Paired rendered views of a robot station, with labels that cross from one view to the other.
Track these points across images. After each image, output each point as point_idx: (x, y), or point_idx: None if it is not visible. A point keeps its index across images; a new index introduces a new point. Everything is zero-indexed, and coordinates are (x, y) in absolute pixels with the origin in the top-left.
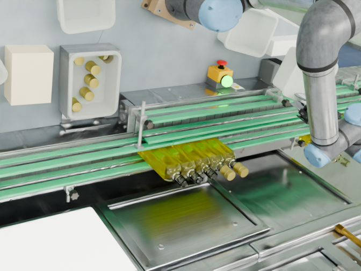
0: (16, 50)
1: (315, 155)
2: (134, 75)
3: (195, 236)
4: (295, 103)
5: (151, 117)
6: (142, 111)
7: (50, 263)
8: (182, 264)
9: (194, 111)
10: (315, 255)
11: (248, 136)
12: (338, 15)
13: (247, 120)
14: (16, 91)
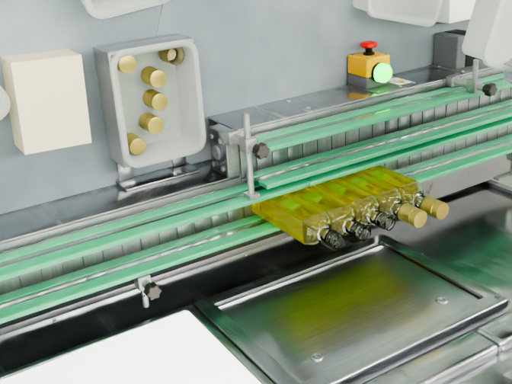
0: (19, 59)
1: None
2: (226, 85)
3: (376, 332)
4: (510, 78)
5: (264, 142)
6: (245, 132)
7: None
8: (360, 382)
9: (336, 124)
10: None
11: (436, 161)
12: None
13: (429, 131)
14: (30, 128)
